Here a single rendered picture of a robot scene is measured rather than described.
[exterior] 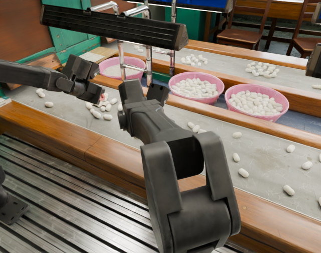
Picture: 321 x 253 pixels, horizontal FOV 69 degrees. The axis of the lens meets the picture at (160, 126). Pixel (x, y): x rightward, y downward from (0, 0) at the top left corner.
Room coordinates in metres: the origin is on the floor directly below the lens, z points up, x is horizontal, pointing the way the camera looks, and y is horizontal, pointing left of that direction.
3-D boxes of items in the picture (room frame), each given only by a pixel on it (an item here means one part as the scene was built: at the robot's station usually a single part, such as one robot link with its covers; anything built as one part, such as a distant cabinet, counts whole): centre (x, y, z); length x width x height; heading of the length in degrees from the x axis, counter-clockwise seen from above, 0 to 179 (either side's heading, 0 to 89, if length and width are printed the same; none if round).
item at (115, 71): (1.21, 0.21, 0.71); 0.22 x 0.22 x 0.06
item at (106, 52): (1.32, 0.41, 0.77); 0.33 x 0.15 x 0.01; 152
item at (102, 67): (1.21, 0.21, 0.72); 0.27 x 0.27 x 0.10
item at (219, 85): (1.00, -0.17, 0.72); 0.27 x 0.27 x 0.10
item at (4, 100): (0.83, 0.67, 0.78); 0.06 x 0.04 x 0.02; 152
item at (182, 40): (0.88, 0.20, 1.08); 0.62 x 0.08 x 0.07; 62
